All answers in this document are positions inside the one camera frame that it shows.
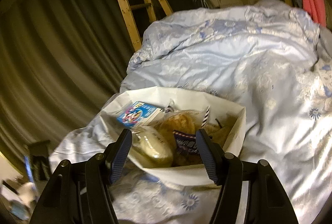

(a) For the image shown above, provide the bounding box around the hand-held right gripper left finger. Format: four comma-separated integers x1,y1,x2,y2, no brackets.
30,129,133,224

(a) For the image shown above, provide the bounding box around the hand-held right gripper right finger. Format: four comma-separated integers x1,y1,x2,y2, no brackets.
195,129,299,224

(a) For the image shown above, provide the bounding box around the dark blue snack packet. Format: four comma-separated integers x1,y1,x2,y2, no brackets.
172,130,205,159

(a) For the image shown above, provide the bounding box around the white paper bag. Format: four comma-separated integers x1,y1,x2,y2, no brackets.
100,86,246,189

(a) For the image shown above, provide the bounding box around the pale bread packet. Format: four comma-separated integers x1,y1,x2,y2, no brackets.
128,127,174,169

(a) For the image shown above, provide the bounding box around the blue cartoon box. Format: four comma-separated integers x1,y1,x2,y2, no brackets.
116,101,164,127

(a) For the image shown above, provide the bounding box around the brown bread packet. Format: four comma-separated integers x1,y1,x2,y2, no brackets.
154,110,205,141

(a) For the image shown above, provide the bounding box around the dark stool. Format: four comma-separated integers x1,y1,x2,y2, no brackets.
24,140,52,183

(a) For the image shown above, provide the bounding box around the light blue floral blanket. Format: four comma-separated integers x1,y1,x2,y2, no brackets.
49,0,332,224

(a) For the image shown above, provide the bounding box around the grey curtain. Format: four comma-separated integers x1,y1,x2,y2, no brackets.
0,0,146,170

